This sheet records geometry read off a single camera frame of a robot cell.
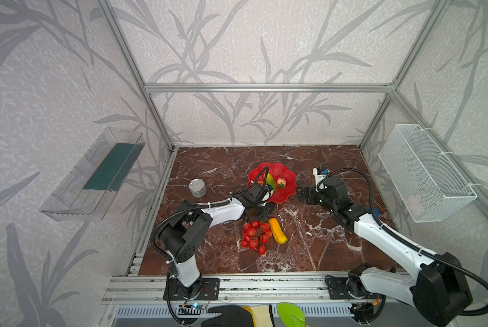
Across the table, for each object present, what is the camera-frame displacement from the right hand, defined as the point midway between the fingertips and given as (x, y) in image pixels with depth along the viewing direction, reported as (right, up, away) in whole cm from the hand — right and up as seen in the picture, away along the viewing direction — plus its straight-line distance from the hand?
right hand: (305, 181), depth 84 cm
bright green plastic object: (-9, -43, -17) cm, 47 cm away
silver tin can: (-49, -4, +12) cm, 51 cm away
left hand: (-15, -12, +8) cm, 20 cm away
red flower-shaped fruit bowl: (-11, +4, +22) cm, 24 cm away
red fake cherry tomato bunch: (-21, -21, -5) cm, 30 cm away
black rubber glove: (-29, -44, -16) cm, 56 cm away
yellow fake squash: (-12, -22, +1) cm, 24 cm away
